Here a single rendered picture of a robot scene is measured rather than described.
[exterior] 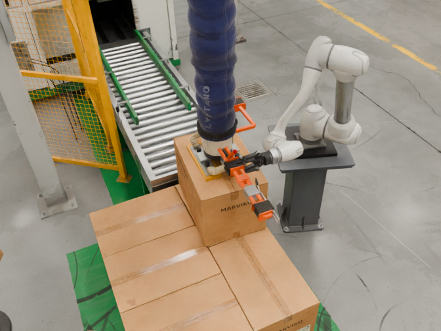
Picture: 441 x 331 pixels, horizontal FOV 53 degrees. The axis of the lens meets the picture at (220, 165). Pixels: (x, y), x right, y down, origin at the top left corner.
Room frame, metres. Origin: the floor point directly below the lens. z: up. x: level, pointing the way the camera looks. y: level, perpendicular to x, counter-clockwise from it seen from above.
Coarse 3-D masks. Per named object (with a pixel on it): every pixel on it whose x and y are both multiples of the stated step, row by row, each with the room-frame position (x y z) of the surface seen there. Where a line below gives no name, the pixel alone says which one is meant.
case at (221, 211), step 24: (240, 144) 2.15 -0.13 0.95; (192, 168) 1.94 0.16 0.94; (192, 192) 1.86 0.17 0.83; (216, 192) 1.73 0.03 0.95; (240, 192) 1.75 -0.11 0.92; (264, 192) 1.79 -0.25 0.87; (192, 216) 1.92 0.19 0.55; (216, 216) 1.70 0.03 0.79; (240, 216) 1.75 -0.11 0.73; (216, 240) 1.70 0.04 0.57
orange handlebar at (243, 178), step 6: (240, 108) 2.34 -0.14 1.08; (246, 114) 2.27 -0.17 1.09; (252, 120) 2.21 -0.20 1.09; (246, 126) 2.15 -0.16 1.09; (252, 126) 2.15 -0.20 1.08; (228, 150) 1.92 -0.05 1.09; (222, 156) 1.88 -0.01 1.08; (234, 174) 1.73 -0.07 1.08; (246, 174) 1.72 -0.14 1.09; (240, 180) 1.67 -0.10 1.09; (246, 180) 1.68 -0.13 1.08; (252, 198) 1.54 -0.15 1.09; (258, 198) 1.55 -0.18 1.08; (264, 216) 1.42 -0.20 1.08; (270, 216) 1.42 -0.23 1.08
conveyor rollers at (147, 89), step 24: (120, 48) 4.37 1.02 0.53; (120, 72) 3.82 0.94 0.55; (144, 72) 3.82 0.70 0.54; (120, 96) 3.44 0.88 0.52; (144, 96) 3.38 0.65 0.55; (168, 96) 3.36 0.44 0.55; (144, 120) 3.01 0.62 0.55; (144, 144) 2.70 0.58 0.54; (168, 144) 2.68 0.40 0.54; (168, 168) 2.40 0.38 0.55
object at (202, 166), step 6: (192, 150) 2.08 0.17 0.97; (198, 150) 2.05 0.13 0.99; (192, 156) 2.03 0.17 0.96; (198, 162) 1.97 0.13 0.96; (204, 162) 1.96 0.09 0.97; (210, 162) 1.96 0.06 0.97; (198, 168) 1.93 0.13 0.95; (204, 168) 1.91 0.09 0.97; (204, 174) 1.87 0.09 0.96; (210, 174) 1.86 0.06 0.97; (210, 180) 1.83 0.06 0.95
